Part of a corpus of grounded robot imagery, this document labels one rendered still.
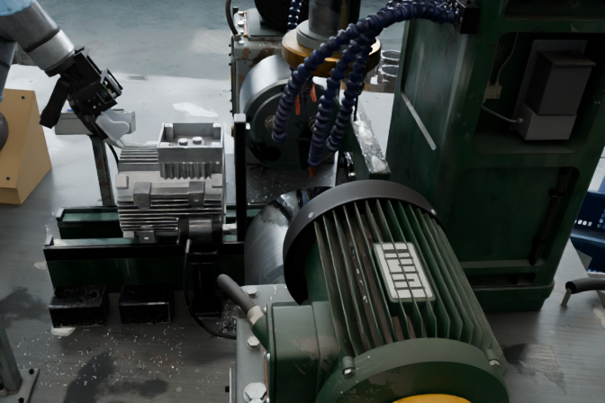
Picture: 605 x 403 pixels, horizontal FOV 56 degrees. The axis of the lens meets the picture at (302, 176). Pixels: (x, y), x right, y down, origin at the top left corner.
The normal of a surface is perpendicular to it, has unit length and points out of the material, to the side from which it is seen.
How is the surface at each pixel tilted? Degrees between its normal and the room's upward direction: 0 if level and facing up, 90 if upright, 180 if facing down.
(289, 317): 0
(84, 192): 0
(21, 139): 45
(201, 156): 90
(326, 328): 0
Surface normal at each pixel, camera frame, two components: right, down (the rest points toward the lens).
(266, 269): -0.69, -0.56
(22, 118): -0.01, -0.20
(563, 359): 0.04, -0.84
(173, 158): 0.09, 0.54
